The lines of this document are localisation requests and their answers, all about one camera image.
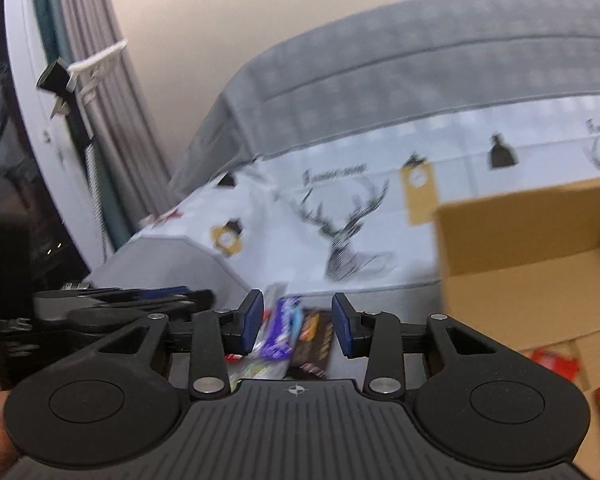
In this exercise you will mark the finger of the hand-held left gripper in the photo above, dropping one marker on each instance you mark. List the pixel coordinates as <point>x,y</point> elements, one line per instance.
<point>180,301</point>

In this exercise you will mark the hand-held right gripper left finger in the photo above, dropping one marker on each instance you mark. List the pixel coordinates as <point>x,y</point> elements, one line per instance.
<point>252,321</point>

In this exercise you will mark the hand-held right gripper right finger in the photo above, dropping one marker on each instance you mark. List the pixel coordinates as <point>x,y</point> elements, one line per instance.
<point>342,327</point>

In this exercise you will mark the purple snack packet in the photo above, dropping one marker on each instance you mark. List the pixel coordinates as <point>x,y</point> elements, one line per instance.
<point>280,330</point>

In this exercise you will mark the dark brown snack packet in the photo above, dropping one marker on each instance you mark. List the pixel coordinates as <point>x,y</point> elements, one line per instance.
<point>312,340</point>

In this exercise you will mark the clear candy bag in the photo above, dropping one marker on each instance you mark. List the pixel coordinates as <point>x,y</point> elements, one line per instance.
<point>260,372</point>

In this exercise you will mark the cardboard box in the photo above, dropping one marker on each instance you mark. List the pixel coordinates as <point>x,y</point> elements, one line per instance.
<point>505,240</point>

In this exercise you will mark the deer printed quilt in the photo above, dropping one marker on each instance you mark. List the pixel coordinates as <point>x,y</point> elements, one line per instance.
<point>290,240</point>

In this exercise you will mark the grey striped curtain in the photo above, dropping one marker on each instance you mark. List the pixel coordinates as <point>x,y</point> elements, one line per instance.
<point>125,125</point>

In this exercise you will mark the white plastic clip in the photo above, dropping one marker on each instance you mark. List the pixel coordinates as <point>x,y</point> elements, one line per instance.
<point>97,62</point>

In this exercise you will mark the grey checkered pillow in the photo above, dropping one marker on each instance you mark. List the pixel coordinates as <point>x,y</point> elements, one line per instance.
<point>380,60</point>

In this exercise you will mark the teal curtain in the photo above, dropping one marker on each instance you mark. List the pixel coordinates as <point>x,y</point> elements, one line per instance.
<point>42,5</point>

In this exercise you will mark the white window frame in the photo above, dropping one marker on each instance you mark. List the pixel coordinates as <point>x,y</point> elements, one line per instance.
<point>35,110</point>

